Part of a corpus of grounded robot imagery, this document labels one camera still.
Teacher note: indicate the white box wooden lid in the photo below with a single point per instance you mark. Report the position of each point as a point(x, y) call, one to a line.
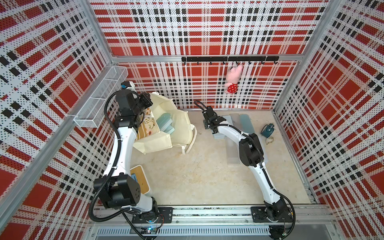
point(142, 180)

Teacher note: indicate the black wall hook rail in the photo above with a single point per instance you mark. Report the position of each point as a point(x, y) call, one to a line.
point(236, 59)

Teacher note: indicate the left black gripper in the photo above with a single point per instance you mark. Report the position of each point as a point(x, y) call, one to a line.
point(144, 97)

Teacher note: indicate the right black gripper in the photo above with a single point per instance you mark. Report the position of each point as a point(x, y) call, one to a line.
point(205, 123)

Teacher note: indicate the pink plush pig toy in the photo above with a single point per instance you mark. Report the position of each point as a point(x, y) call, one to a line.
point(232, 79)

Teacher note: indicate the teal alarm clock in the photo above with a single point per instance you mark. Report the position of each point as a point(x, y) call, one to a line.
point(268, 130)

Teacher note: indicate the white wire mesh shelf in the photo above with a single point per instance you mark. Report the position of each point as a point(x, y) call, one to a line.
point(91, 114)

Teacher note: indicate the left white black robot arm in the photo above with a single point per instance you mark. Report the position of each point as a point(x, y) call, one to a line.
point(117, 192)

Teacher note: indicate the teal lid white pencil case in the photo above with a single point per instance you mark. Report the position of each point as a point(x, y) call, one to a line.
point(164, 121)

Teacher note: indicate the cream floral canvas bag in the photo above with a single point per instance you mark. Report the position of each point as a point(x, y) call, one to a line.
point(150, 139)

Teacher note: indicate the frosted translucent pencil case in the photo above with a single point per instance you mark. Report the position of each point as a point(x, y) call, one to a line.
point(232, 152)

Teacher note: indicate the blue pen in box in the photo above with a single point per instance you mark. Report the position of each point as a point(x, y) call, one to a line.
point(134, 177)

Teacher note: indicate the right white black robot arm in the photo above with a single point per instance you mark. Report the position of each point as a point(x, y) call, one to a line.
point(251, 154)

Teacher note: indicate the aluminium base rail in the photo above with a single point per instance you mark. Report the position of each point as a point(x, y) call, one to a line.
point(230, 222)

